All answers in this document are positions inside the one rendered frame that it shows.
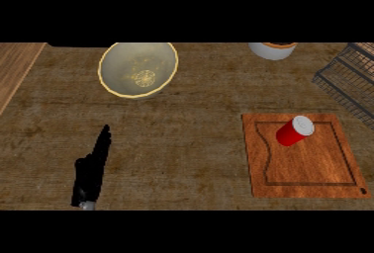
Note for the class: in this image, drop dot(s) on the pale wooden panel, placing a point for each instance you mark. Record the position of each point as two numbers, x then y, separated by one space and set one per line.
17 70

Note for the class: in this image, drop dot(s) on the white pot with brown rim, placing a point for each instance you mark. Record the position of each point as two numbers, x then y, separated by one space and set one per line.
273 51

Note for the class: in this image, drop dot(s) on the wooden cutting board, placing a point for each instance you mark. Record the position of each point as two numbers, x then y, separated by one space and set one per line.
305 158

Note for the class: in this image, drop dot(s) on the grey bowl with yellow rim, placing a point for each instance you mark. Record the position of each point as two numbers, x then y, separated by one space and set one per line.
138 69

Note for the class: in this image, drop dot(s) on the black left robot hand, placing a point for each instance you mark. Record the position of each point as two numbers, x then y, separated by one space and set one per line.
93 168

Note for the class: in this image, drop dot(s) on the red can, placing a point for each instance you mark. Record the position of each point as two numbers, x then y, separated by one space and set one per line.
295 131

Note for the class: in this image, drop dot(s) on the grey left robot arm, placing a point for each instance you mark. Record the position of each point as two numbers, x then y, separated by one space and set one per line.
88 206

